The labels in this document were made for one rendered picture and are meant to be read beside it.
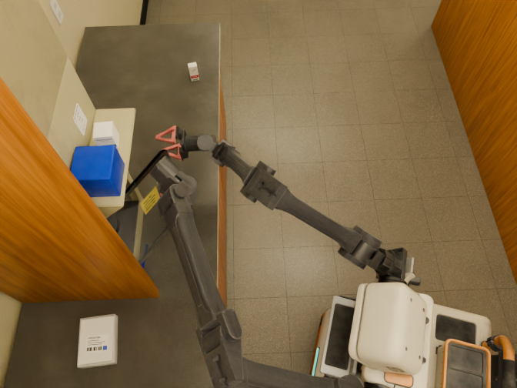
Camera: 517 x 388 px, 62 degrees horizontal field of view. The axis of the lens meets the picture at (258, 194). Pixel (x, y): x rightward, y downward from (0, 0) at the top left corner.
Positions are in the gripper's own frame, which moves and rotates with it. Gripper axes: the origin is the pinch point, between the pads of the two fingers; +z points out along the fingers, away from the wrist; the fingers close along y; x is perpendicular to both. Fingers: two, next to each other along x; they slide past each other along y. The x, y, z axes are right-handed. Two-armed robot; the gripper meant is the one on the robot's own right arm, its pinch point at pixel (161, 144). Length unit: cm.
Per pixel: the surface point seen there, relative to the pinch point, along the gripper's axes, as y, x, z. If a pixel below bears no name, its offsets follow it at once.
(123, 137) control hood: 32.1, 16.6, 2.1
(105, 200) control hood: 33.8, 36.3, 4.0
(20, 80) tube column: 67, 25, 11
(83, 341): -17, 66, 25
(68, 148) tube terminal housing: 43, 26, 11
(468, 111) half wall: -119, -91, -180
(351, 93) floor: -132, -118, -104
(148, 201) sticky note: 7.4, 25.5, 0.5
